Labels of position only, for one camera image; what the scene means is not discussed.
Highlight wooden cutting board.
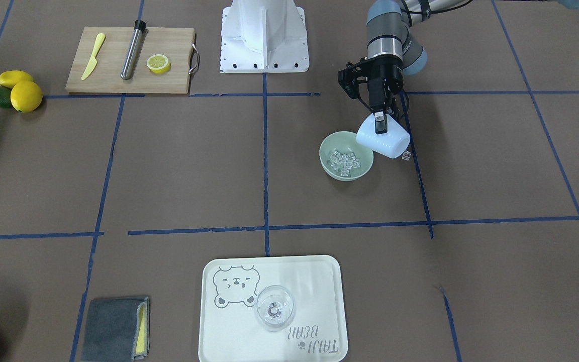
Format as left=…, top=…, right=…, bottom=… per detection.
left=65, top=27, right=201, bottom=95

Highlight yellow lemon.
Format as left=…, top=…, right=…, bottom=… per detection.
left=0, top=69, right=34, bottom=89
left=10, top=80, right=43, bottom=113

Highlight cream bear tray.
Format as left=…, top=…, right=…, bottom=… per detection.
left=198, top=255, right=349, bottom=361

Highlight mint green bowl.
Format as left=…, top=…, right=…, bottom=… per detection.
left=319, top=131, right=374, bottom=182

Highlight yellow plastic knife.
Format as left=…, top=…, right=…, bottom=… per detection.
left=80, top=33, right=106, bottom=80

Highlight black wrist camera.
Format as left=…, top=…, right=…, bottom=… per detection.
left=337, top=60, right=368, bottom=100

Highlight spilled ice cube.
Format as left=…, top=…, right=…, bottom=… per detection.
left=401, top=150, right=412, bottom=162

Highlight clear wine glass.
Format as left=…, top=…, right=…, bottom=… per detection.
left=255, top=286, right=297, bottom=332

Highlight light blue plastic cup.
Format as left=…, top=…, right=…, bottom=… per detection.
left=356, top=115, right=411, bottom=158

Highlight grey folded cloth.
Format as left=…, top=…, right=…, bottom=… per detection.
left=80, top=296, right=151, bottom=361

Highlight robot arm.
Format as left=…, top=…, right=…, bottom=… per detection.
left=363, top=1, right=471, bottom=135

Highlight ice cubes in bowl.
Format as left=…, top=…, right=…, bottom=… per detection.
left=328, top=149, right=361, bottom=178

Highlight lemon half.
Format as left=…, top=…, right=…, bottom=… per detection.
left=146, top=54, right=171, bottom=75

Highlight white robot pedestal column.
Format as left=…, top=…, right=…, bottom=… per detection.
left=219, top=1, right=310, bottom=74

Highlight metal muddler black cap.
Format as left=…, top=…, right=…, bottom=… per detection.
left=120, top=19, right=147, bottom=80

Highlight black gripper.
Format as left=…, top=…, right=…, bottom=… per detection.
left=367, top=59, right=404, bottom=135

